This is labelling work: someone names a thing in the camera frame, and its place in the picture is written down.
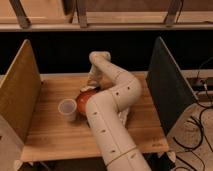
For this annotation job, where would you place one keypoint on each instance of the orange bowl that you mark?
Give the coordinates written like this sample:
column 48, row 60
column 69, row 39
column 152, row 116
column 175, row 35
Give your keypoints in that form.
column 82, row 99

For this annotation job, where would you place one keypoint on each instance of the white tube bottle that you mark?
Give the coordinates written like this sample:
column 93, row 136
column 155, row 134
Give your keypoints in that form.
column 123, row 116

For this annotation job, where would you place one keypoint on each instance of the dark right side panel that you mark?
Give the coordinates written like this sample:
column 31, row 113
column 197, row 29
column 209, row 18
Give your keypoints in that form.
column 170, row 91

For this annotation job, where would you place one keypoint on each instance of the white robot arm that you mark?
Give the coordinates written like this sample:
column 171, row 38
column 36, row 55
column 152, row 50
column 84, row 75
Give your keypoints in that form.
column 118, row 150

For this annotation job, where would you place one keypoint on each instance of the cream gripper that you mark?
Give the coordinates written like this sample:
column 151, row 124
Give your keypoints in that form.
column 94, row 77

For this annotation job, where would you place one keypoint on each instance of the wooden left side panel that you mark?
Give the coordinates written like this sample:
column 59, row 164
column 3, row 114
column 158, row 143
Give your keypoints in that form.
column 19, row 90

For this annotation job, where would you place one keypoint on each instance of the wooden shelf frame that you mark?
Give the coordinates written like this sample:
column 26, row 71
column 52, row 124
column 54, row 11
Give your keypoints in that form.
column 105, row 15

